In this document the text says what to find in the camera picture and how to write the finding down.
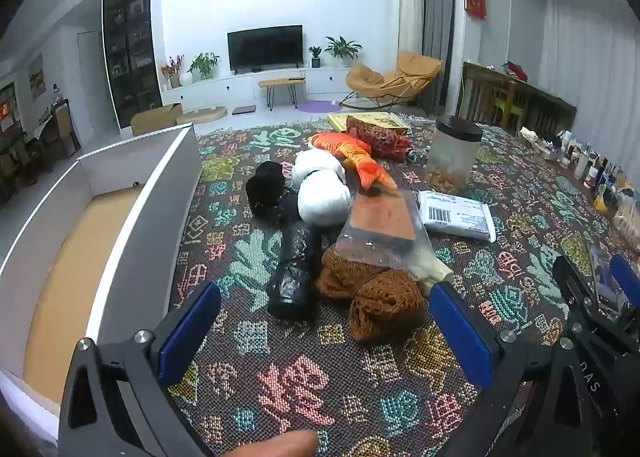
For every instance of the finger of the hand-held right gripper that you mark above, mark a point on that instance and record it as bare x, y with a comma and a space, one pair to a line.
626, 274
572, 284

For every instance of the black plastic bag roll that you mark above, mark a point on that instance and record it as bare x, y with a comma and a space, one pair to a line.
295, 277

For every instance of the white shipping parcel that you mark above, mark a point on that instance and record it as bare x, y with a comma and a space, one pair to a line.
450, 214

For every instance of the dark wooden sideboard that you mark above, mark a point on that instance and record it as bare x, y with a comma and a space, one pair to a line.
545, 102

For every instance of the yellow-green small chair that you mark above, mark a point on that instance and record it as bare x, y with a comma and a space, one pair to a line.
507, 107

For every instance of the brown knitted scarf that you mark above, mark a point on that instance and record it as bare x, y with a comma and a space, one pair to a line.
380, 302

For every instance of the black fuzzy plush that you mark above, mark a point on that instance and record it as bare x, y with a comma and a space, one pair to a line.
265, 182

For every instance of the person's left hand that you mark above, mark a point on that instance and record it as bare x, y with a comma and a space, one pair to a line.
280, 446

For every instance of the white plush ball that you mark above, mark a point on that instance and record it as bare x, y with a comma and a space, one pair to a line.
325, 199
317, 164

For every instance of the yellow flat book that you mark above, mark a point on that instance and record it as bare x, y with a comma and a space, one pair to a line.
340, 121

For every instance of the grey curtain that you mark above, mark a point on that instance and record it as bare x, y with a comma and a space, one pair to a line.
440, 12

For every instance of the black display cabinet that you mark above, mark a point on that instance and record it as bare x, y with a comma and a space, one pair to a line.
132, 47

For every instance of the white storage box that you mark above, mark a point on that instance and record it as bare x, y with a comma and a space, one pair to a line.
150, 217

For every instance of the black flat television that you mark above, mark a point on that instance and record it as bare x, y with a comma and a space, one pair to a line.
265, 47

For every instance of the red flowers in vase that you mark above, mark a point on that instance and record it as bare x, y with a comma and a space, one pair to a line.
172, 69

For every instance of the row of bottles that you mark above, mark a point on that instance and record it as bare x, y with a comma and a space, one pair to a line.
600, 177

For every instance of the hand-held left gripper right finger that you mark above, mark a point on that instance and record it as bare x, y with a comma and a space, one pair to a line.
460, 342

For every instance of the dark flat floor scale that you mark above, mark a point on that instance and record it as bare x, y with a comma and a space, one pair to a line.
244, 110

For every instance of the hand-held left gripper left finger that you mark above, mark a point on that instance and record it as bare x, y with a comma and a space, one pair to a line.
190, 332

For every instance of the patterned woven blanket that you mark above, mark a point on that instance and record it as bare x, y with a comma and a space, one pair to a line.
300, 377

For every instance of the small bushy potted plant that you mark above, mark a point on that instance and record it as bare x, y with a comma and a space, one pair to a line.
204, 64

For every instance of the cream cloth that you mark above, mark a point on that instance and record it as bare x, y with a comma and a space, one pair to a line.
435, 272

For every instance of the red item on sideboard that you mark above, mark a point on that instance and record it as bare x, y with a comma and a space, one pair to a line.
515, 72

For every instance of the white sheer curtain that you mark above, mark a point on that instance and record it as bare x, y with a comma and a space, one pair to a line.
590, 62

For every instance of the red leopard print scarf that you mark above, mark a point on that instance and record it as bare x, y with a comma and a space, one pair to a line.
375, 137

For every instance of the large leafy potted plant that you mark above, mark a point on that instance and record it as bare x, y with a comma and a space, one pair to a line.
342, 47

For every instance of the cardboard box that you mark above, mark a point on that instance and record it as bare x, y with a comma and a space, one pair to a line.
155, 119

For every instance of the orange fish plush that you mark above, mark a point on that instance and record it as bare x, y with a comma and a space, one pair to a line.
350, 152

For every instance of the clear jar with black lid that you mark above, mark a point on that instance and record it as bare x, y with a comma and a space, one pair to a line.
452, 157

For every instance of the framed wall picture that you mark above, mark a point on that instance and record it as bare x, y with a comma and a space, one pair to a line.
37, 77

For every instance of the tan rocking chair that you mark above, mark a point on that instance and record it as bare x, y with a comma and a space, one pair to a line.
390, 77

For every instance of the small dark-pot plant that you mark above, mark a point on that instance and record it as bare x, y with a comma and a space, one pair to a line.
315, 57

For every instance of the covered standing air conditioner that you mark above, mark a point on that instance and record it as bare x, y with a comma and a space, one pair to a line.
409, 12

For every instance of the white television cabinet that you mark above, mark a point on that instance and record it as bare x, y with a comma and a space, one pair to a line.
225, 87

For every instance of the purple round mat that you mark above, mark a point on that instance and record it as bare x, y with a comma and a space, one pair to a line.
320, 107

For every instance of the wooden side table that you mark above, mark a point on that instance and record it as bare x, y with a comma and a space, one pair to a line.
280, 83

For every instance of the bagged orange cloth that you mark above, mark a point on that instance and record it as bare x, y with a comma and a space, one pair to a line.
385, 222

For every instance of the beige floor cushion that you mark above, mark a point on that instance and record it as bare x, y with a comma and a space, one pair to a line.
202, 115

